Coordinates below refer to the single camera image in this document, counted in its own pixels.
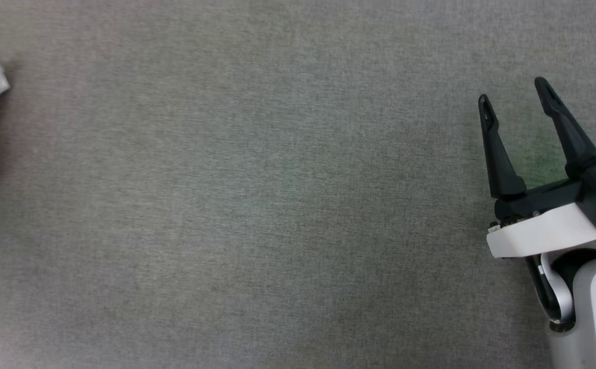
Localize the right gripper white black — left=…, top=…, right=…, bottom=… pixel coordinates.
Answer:
left=478, top=77, right=596, bottom=259

